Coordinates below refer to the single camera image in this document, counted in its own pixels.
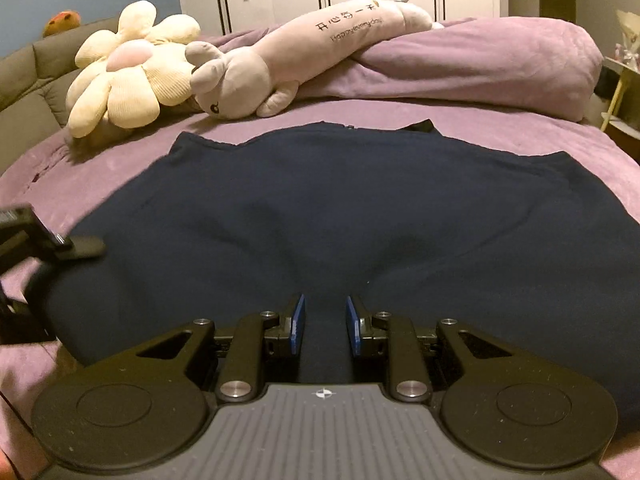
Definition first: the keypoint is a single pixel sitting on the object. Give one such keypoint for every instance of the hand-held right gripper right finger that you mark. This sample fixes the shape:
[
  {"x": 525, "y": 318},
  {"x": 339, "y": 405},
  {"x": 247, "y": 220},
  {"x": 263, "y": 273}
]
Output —
[{"x": 352, "y": 325}]

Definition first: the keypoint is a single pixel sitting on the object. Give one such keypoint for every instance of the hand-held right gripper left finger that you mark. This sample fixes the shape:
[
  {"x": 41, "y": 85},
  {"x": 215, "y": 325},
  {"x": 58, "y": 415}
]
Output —
[{"x": 298, "y": 325}]

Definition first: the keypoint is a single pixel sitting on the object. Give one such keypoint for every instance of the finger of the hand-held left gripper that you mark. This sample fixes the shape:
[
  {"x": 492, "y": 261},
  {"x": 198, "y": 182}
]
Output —
[{"x": 82, "y": 248}]

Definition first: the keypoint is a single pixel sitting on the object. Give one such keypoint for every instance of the navy zip jacket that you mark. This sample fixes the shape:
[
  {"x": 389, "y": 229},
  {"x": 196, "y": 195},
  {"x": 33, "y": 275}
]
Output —
[{"x": 350, "y": 210}]

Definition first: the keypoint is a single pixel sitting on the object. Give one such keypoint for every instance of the cream flower plush pillow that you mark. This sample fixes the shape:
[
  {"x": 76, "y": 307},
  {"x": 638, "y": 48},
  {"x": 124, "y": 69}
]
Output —
[{"x": 130, "y": 75}]

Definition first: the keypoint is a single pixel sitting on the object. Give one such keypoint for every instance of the orange plush toy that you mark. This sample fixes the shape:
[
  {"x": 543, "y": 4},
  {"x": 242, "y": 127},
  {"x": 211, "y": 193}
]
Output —
[{"x": 62, "y": 21}]

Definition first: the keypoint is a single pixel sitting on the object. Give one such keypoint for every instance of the long grey rabbit plush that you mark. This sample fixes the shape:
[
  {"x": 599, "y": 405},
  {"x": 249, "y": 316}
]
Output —
[{"x": 280, "y": 45}]

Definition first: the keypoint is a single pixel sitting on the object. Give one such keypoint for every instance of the purple rolled duvet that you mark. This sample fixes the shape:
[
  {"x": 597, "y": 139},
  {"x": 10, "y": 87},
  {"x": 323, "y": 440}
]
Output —
[{"x": 475, "y": 60}]

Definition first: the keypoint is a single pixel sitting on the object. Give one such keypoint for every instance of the wrapped flower bouquet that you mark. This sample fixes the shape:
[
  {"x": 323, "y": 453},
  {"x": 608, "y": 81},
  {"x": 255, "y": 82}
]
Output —
[{"x": 629, "y": 35}]

